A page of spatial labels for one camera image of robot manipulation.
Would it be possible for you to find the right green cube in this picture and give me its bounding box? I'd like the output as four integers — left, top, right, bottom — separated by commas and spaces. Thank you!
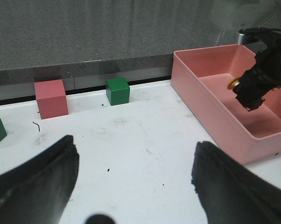
106, 77, 130, 106

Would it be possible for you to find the far pink cube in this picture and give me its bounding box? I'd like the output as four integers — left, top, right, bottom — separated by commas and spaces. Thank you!
34, 79, 69, 119

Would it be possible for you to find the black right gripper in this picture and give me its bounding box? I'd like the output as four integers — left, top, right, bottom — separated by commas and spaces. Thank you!
234, 28, 281, 111

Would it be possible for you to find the pink plastic bin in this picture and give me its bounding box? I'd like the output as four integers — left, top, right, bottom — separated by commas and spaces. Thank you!
171, 44, 281, 164

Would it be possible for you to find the yellow push button switch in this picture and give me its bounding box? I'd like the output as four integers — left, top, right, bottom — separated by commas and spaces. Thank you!
227, 77, 240, 91

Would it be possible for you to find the silver metal fixture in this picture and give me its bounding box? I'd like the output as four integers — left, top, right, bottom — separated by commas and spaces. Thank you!
238, 27, 269, 46

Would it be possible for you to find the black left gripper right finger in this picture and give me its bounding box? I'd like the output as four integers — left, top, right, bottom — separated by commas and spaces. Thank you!
192, 141, 281, 224

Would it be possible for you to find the grey stone counter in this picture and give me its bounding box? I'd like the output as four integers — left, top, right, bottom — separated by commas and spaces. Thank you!
0, 0, 281, 100

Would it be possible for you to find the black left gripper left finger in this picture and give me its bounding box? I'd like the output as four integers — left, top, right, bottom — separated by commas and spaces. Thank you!
0, 135, 79, 224

